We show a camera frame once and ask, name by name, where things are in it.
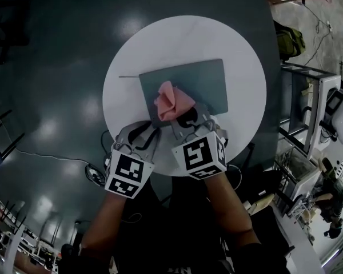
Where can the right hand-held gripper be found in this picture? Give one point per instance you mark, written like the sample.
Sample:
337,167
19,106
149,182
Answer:
197,153

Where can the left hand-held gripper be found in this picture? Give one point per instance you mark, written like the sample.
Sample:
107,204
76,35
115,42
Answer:
125,170

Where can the pink cloth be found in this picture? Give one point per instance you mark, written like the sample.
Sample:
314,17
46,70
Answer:
171,101

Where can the grey laptop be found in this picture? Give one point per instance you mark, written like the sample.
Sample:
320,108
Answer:
200,81

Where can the person's right forearm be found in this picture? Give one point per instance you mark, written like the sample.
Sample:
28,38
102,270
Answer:
225,207

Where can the person's left forearm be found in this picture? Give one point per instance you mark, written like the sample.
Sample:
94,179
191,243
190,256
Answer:
108,221

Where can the white round table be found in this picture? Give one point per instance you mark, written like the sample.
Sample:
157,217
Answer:
188,36

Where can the black office chair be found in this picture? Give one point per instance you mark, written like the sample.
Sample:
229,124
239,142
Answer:
263,181

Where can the person's black t-shirt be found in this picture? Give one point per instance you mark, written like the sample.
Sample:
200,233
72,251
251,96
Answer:
183,238

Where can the gold square pad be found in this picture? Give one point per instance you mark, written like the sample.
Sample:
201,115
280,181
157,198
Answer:
260,205

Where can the green backpack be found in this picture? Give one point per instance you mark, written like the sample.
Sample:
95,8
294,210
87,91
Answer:
290,41

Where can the white desk with black frame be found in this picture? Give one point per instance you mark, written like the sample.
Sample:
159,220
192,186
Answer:
326,81

